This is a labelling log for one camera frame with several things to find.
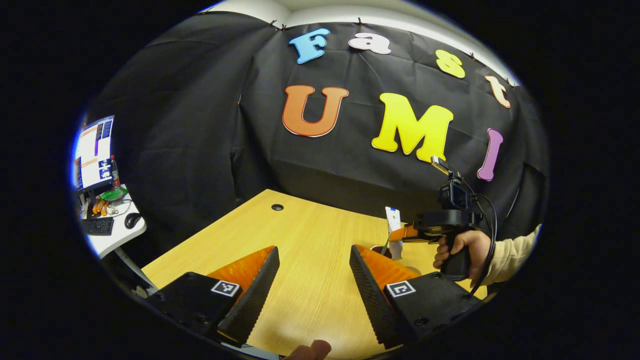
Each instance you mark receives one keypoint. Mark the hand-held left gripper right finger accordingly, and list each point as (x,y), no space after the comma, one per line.
(372,295)

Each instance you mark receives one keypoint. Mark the red capped bottle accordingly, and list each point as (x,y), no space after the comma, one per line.
(115,172)

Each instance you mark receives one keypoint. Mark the black backdrop cloth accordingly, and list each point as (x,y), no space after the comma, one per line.
(200,125)

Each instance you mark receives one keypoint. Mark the wooden desktop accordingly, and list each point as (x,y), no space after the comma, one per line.
(310,260)

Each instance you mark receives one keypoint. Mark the black keyboard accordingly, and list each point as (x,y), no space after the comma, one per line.
(97,226)

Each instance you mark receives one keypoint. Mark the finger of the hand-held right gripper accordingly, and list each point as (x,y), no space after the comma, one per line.
(405,233)

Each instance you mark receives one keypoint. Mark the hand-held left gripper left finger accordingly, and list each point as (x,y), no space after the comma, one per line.
(252,295)

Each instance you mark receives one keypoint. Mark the black computer mouse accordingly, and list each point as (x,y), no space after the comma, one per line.
(132,220)

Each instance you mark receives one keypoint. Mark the orange plastic object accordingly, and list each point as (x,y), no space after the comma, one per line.
(100,206)

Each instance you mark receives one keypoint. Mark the computer monitor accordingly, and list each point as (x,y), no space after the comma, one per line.
(92,152)

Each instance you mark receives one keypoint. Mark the white toothpaste tube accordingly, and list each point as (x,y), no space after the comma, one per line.
(393,217)

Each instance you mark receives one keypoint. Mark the green packet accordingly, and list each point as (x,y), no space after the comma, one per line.
(114,194)

